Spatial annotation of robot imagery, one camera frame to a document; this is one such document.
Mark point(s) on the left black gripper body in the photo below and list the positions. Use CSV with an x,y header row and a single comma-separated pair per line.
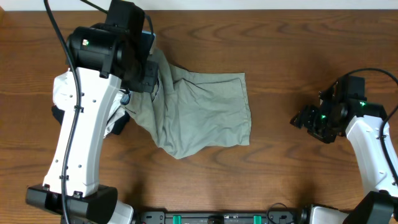
x,y
149,78

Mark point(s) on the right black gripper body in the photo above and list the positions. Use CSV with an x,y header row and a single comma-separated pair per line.
x,y
325,129

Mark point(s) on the khaki green shorts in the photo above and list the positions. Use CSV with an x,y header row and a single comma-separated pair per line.
x,y
188,111

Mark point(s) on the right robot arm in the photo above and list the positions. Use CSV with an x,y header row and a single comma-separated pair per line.
x,y
365,126

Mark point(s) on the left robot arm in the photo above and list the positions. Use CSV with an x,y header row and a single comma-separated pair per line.
x,y
109,59

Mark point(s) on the black garment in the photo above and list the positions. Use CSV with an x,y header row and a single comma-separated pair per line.
x,y
116,122

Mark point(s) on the white crumpled garment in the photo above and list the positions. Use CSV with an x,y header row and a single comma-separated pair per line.
x,y
63,87

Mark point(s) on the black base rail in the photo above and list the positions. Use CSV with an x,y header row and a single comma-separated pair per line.
x,y
199,217

